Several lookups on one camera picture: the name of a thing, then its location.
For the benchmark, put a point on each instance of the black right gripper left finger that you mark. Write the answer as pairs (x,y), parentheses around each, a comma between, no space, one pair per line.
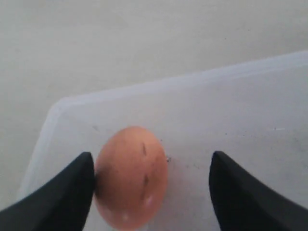
(62,204)

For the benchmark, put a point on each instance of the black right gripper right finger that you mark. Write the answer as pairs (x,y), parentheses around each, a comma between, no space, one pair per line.
(243,203)

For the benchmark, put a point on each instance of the brown egg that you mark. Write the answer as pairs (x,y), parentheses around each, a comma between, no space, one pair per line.
(131,178)

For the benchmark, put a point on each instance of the clear plastic bin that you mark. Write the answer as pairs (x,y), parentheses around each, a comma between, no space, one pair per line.
(256,112)

